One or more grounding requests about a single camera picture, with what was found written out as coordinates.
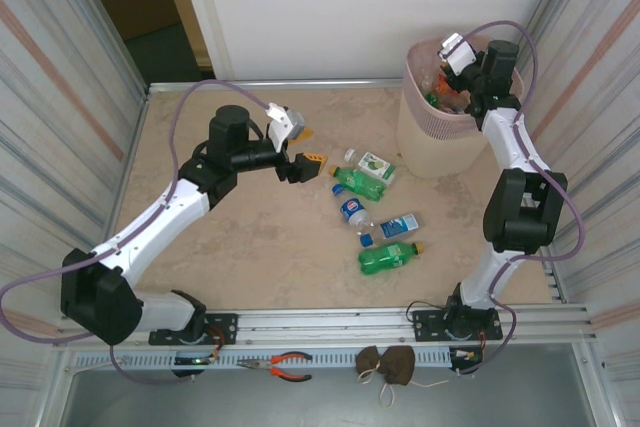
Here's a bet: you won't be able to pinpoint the clear Pepsi bottle blue cap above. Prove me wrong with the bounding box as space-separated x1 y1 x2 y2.
332 183 376 229

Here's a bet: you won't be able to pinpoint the brown cloth pouch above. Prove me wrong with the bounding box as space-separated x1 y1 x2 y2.
375 345 450 409
354 346 387 384

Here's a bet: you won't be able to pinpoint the beige bin with pink liner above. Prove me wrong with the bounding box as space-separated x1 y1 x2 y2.
396 32 526 179

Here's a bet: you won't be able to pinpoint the orange handled pliers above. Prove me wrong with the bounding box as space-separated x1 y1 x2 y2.
235 350 314 382

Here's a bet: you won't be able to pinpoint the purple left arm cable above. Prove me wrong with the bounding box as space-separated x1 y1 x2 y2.
0 79 271 384

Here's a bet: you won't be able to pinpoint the aluminium table edge strip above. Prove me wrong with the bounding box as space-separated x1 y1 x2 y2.
147 78 401 94

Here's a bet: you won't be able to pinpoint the lime label bottle white cap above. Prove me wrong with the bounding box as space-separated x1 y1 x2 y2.
343 147 398 186

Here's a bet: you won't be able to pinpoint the white slotted cable duct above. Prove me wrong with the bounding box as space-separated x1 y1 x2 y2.
67 346 484 372

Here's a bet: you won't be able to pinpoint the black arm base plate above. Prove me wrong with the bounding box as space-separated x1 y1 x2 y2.
412 307 503 343
149 313 239 347

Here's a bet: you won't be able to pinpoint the small circuit board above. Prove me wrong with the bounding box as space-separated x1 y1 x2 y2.
448 346 485 374
173 354 220 368

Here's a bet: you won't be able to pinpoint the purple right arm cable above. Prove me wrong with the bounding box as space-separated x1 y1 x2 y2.
457 20 586 377

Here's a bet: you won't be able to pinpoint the light blue label bottle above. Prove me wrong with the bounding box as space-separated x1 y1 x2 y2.
359 211 421 247

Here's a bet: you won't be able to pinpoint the beige door frame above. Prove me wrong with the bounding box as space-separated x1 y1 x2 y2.
153 0 235 82

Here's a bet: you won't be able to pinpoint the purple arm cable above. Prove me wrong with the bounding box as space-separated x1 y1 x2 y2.
0 79 271 384
457 20 586 377

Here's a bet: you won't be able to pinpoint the aluminium mounting rail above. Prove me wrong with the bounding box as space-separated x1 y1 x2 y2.
52 302 599 348

